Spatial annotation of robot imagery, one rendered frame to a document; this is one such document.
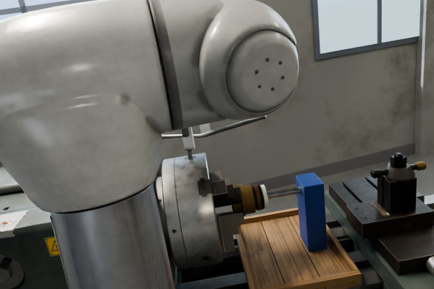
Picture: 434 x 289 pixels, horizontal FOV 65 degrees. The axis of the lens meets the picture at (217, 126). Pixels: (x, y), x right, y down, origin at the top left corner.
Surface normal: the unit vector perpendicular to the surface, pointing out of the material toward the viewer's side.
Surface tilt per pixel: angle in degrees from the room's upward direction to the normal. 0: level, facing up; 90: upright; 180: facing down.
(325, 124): 90
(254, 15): 32
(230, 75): 87
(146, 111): 113
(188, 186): 38
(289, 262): 0
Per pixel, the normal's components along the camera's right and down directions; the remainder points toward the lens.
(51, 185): -0.11, 0.33
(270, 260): -0.14, -0.94
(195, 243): 0.10, 0.33
